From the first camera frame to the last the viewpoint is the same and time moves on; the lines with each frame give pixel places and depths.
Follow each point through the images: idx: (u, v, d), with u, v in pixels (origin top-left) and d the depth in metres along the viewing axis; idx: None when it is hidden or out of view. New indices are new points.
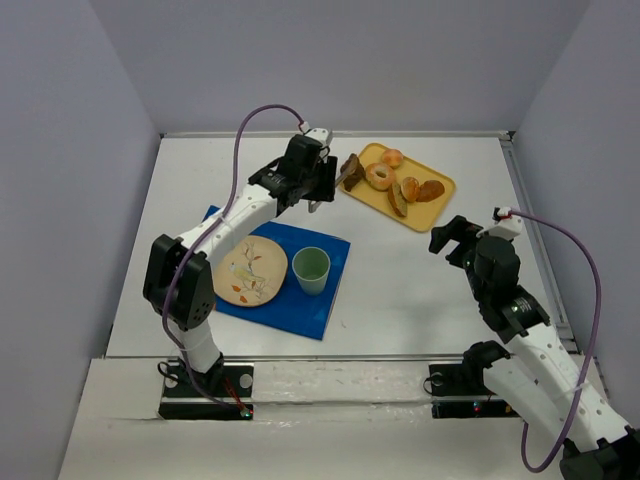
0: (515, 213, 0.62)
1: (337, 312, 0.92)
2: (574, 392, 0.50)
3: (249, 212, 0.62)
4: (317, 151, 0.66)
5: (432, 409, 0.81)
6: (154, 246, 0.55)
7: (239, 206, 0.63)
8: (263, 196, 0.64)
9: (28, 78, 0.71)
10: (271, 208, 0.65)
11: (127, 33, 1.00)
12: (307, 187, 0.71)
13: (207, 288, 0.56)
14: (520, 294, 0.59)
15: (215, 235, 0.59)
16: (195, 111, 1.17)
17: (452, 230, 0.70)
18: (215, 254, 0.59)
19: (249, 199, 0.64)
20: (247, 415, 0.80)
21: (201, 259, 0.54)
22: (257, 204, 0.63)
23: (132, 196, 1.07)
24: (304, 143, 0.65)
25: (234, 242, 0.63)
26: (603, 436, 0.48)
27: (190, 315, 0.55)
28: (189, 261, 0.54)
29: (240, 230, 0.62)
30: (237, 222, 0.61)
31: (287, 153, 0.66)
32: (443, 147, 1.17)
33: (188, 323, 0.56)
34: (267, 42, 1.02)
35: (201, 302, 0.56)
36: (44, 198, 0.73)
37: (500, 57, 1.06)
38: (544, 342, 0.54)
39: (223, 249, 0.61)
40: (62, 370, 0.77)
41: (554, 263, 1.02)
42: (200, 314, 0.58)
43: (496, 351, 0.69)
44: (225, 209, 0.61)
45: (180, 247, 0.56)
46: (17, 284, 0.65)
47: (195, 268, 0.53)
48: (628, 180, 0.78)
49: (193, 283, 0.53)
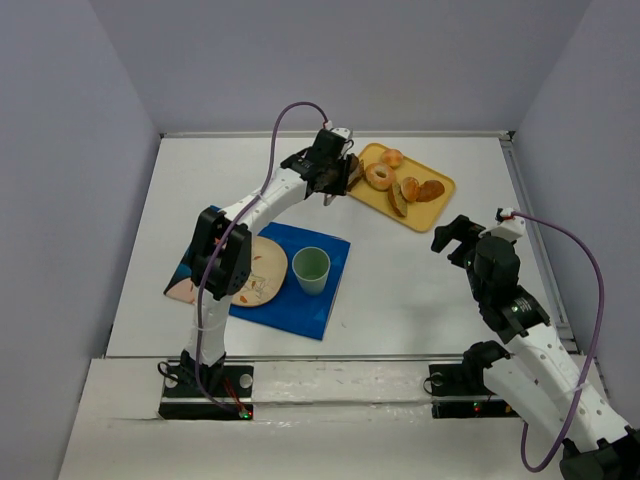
0: (518, 214, 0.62)
1: (336, 312, 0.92)
2: (574, 392, 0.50)
3: (284, 191, 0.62)
4: (344, 143, 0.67)
5: (432, 409, 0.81)
6: (199, 218, 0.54)
7: (275, 185, 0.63)
8: (296, 179, 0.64)
9: (27, 77, 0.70)
10: (301, 190, 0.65)
11: (127, 34, 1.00)
12: (329, 178, 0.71)
13: (248, 258, 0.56)
14: (520, 293, 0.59)
15: (254, 210, 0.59)
16: (195, 111, 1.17)
17: (454, 229, 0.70)
18: (254, 229, 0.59)
19: (283, 180, 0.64)
20: (246, 416, 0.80)
21: (245, 230, 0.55)
22: (290, 185, 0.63)
23: (132, 196, 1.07)
24: (331, 135, 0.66)
25: (268, 221, 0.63)
26: (603, 436, 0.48)
27: (230, 283, 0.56)
28: (232, 231, 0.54)
29: (275, 209, 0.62)
30: (274, 200, 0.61)
31: (316, 143, 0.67)
32: (444, 147, 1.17)
33: (226, 290, 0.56)
34: (267, 42, 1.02)
35: (240, 271, 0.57)
36: (44, 197, 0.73)
37: (499, 57, 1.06)
38: (544, 342, 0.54)
39: (259, 225, 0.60)
40: (62, 370, 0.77)
41: (554, 262, 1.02)
42: (237, 283, 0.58)
43: (496, 351, 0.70)
44: (263, 188, 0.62)
45: (223, 220, 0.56)
46: (17, 284, 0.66)
47: (238, 237, 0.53)
48: (627, 179, 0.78)
49: (236, 251, 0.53)
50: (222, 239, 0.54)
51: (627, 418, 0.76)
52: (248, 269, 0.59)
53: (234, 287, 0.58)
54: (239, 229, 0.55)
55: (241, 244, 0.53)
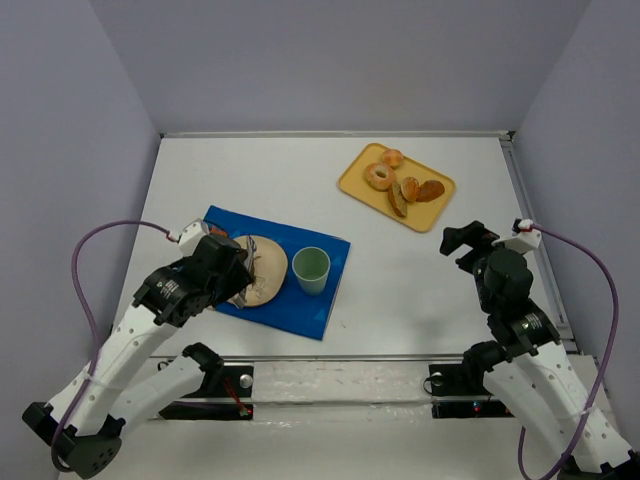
0: (536, 226, 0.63)
1: (336, 312, 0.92)
2: (580, 415, 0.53)
3: (129, 353, 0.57)
4: (229, 253, 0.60)
5: (432, 409, 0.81)
6: (26, 418, 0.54)
7: (119, 348, 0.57)
8: (145, 327, 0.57)
9: (22, 77, 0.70)
10: (160, 333, 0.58)
11: (127, 36, 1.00)
12: (210, 297, 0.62)
13: (95, 447, 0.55)
14: (531, 308, 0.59)
15: (87, 397, 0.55)
16: (194, 111, 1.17)
17: (467, 234, 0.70)
18: (95, 414, 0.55)
19: (131, 334, 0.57)
20: (246, 415, 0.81)
21: (72, 434, 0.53)
22: (139, 340, 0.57)
23: (131, 195, 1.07)
24: (216, 244, 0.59)
25: (123, 384, 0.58)
26: (607, 461, 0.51)
27: (90, 468, 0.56)
28: (58, 441, 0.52)
29: (121, 376, 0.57)
30: (111, 374, 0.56)
31: (197, 253, 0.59)
32: (443, 147, 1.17)
33: (88, 473, 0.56)
34: (266, 40, 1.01)
35: (98, 454, 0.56)
36: (45, 199, 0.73)
37: (499, 59, 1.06)
38: (552, 362, 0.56)
39: (107, 403, 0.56)
40: (63, 372, 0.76)
41: (554, 263, 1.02)
42: (105, 457, 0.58)
43: (497, 352, 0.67)
44: (92, 365, 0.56)
45: (51, 420, 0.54)
46: (18, 287, 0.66)
47: (68, 441, 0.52)
48: (627, 181, 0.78)
49: (68, 461, 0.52)
50: (51, 444, 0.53)
51: (626, 419, 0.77)
52: (116, 440, 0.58)
53: (102, 464, 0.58)
54: (67, 432, 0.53)
55: (68, 453, 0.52)
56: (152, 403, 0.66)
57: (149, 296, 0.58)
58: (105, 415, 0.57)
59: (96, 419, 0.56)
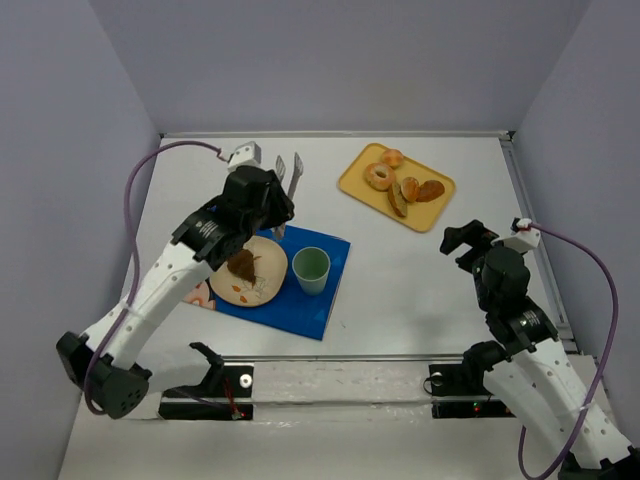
0: (534, 226, 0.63)
1: (336, 312, 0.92)
2: (579, 410, 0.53)
3: (167, 288, 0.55)
4: (257, 189, 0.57)
5: (432, 409, 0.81)
6: (58, 349, 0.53)
7: (156, 282, 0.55)
8: (184, 263, 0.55)
9: (22, 78, 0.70)
10: (198, 272, 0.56)
11: (127, 36, 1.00)
12: (247, 234, 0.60)
13: (127, 384, 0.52)
14: (529, 306, 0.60)
15: (124, 328, 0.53)
16: (194, 111, 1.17)
17: (467, 233, 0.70)
18: (130, 347, 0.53)
19: (169, 269, 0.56)
20: (239, 417, 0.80)
21: (108, 364, 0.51)
22: (178, 275, 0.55)
23: (132, 195, 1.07)
24: (244, 182, 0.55)
25: (160, 320, 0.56)
26: (607, 456, 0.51)
27: (118, 408, 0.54)
28: (93, 369, 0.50)
29: (158, 311, 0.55)
30: (147, 307, 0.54)
31: (225, 192, 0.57)
32: (443, 147, 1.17)
33: (117, 412, 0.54)
34: (267, 40, 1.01)
35: (128, 393, 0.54)
36: (45, 200, 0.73)
37: (499, 59, 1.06)
38: (551, 358, 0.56)
39: (144, 337, 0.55)
40: (62, 372, 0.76)
41: (554, 263, 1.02)
42: (133, 399, 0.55)
43: (497, 351, 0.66)
44: (131, 296, 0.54)
45: (87, 348, 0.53)
46: (19, 287, 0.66)
47: (99, 372, 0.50)
48: (627, 180, 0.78)
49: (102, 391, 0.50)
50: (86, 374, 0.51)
51: (626, 419, 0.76)
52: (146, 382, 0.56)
53: (131, 405, 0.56)
54: (103, 362, 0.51)
55: (104, 382, 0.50)
56: (171, 369, 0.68)
57: (186, 238, 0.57)
58: (140, 350, 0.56)
59: (132, 352, 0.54)
